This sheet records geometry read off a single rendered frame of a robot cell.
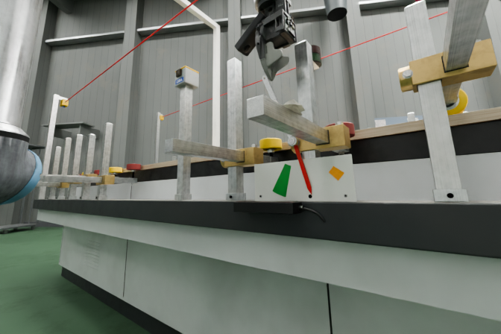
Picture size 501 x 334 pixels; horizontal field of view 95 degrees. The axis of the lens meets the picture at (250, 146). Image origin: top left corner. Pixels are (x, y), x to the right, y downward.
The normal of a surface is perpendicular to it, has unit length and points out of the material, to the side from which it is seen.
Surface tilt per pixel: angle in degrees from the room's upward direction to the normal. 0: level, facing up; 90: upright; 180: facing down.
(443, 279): 90
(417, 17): 90
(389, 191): 90
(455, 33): 180
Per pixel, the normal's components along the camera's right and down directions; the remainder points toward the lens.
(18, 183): 0.95, 0.29
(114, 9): -0.13, -0.18
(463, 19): 0.03, 0.98
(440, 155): -0.61, -0.14
